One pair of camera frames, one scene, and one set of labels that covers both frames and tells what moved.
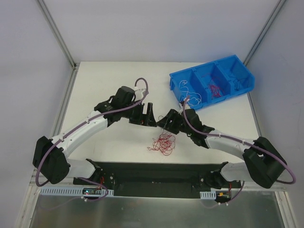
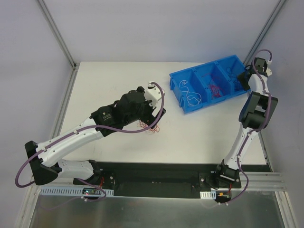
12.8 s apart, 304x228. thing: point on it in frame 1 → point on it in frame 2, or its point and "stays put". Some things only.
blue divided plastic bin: (209, 83) stays put
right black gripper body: (175, 122) → (243, 79)
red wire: (215, 91) stays put
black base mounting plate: (164, 179) stays put
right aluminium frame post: (268, 25) stays put
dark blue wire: (237, 82) → (233, 75)
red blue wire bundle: (165, 144) → (156, 128)
